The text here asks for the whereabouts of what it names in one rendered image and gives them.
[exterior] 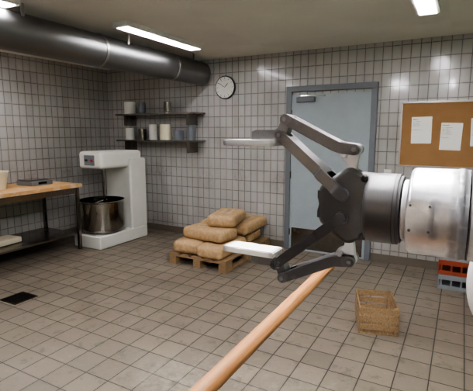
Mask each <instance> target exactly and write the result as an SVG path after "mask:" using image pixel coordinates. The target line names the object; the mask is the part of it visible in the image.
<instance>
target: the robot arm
mask: <svg viewBox="0 0 473 391"><path fill-rule="evenodd" d="M292 130H294V131H296V132H298V133H300V134H302V135H303V136H305V137H308V138H309V139H310V140H313V141H315V142H317V143H318V144H320V145H322V146H324V147H326V148H327V149H329V150H331V151H334V152H337V153H339V154H340V159H341V160H342V161H345V162H347V168H346V169H344V170H342V171H341V172H340V173H338V174H337V173H336V172H335V171H334V170H333V169H332V168H330V167H329V166H327V165H326V164H324V163H323V162H322V161H321V160H320V159H319V158H318V157H317V156H316V155H315V154H314V153H313V152H312V151H311V150H310V149H309V148H308V147H307V146H306V145H305V144H303V143H302V142H301V141H300V140H299V139H298V138H297V137H296V136H295V135H294V134H293V133H291V131H292ZM223 144H224V145H225V146H268V147H275V146H284V147H285V148H286V149H287V150H288V151H289V152H290V153H291V154H292V155H293V156H294V157H295V158H296V159H297V160H299V161H300V162H301V163H302V164H303V165H304V166H305V167H306V168H307V169H308V170H309V171H310V172H311V173H312V174H313V175H314V177H315V178H316V180H318V181H319V182H320V183H321V184H322V185H321V187H320V189H319V190H318V200H319V207H318V210H317V217H319V221H320V222H321V223H322V225H321V226H320V227H318V228H317V229H315V230H314V231H313V232H312V233H310V234H309V235H307V236H306V237H304V238H303V239H301V240H300V241H299V242H298V243H296V244H294V245H293V246H292V247H290V248H289V249H288V250H287V251H285V252H284V253H282V248H281V247H275V246H270V245H264V244H254V243H248V242H243V241H237V240H235V241H233V242H231V243H228V244H226V245H224V246H223V250H224V251H229V252H234V253H239V254H248V255H251V261H252V262H254V263H259V264H263V265H270V266H271V268H272V269H274V270H277V273H278V277H277V279H278V281H279V282H281V283H284V282H288V281H291V280H294V279H298V278H301V277H303V276H306V275H311V274H313V273H316V272H320V271H322V270H325V269H328V268H332V267H348V268H349V267H352V266H353V265H354V264H355V263H356V262H357V260H358V259H359V254H358V253H357V252H356V247H355V241H357V240H366V241H372V242H378V243H385V244H398V243H401V241H402V240H405V246H406V250H407V251H408V252H409V253H413V254H424V255H430V256H434V257H441V258H451V259H452V260H456V261H459V260H464V256H465V261H470V264H469V266H468V273H467V280H466V292H467V299H468V305H469V307H470V310H471V313H472V315H473V171H472V175H471V170H468V169H466V168H460V169H442V168H415V169H414V170H413V171H412V174H411V176H410V179H409V180H408V179H407V178H406V176H404V175H403V174H392V173H374V172H365V171H362V170H360V169H359V168H358V167H359V162H360V156H361V154H362V153H363V152H364V146H363V145H362V144H356V143H350V142H344V141H342V140H341V139H339V138H337V137H335V136H333V135H331V134H329V133H327V132H326V131H324V130H321V129H320V128H318V127H316V126H314V125H312V124H310V123H308V122H306V121H305V120H303V119H300V118H298V117H297V116H294V115H289V114H283V115H281V117H280V123H279V126H278V128H277V129H276V130H254V131H252V139H228V140H224V141H223ZM330 232H332V233H333V234H335V235H336V236H337V237H338V238H339V239H341V240H342V241H343V242H344V246H341V247H339V248H338V249H337V251H336V252H333V253H330V254H326V255H324V256H321V257H319V258H315V259H312V260H310V261H306V262H303V263H301V264H298V265H294V266H292V267H290V266H289V263H288V262H289V261H290V260H292V259H293V258H294V257H295V256H297V255H298V254H300V253H301V252H303V251H304V250H305V249H307V248H308V247H310V246H311V245H313V244H314V243H316V242H317V241H318V240H320V239H321V238H323V237H325V236H326V235H327V234H328V233H330ZM280 253H282V254H280Z"/></svg>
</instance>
